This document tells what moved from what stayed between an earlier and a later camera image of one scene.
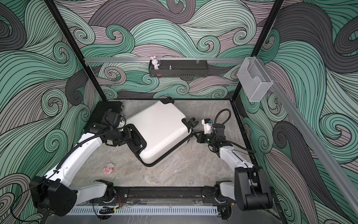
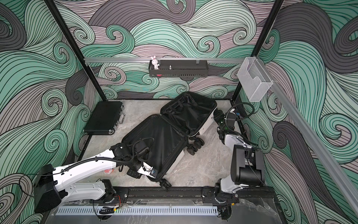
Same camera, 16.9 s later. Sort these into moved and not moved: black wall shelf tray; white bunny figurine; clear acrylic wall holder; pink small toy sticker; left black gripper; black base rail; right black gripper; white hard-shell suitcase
Moved: white hard-shell suitcase; left black gripper; right black gripper
Not moved: black base rail; pink small toy sticker; clear acrylic wall holder; white bunny figurine; black wall shelf tray
